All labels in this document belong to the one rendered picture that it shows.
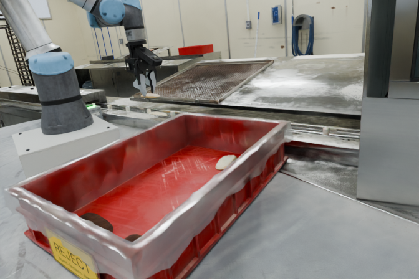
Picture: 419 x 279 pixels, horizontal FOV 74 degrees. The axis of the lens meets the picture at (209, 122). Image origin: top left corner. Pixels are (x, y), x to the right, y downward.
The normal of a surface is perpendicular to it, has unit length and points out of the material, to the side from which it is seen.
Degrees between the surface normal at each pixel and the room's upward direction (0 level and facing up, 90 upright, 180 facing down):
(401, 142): 90
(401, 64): 90
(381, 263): 0
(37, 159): 90
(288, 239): 0
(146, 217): 0
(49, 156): 90
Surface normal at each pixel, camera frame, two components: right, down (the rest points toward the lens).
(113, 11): 0.48, 0.22
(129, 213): -0.11, -0.95
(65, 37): 0.79, 0.10
